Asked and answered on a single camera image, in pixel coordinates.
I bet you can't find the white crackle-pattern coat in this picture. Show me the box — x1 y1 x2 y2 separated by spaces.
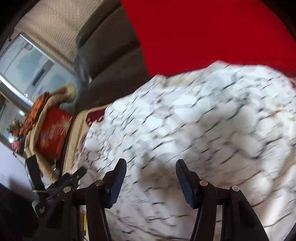
73 62 295 240

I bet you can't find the flower bouquet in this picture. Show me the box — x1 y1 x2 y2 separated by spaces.
6 118 23 152

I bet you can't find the red gift box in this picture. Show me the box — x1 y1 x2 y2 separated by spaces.
36 106 73 161

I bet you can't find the orange black patterned cloth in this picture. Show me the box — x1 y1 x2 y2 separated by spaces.
19 92 51 136

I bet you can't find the floral red beige blanket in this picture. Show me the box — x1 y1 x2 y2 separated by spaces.
61 104 109 175

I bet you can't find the beige jacket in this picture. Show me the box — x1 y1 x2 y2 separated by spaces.
21 84 76 183

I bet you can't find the silver refrigerator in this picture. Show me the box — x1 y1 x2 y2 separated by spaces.
1 34 82 106

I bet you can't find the dark brown leather sofa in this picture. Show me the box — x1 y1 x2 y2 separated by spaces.
74 1 151 113

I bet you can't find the beige dotted curtain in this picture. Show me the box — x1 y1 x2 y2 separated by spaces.
15 0 103 72

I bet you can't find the large red cushion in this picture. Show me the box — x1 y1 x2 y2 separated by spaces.
121 1 295 77

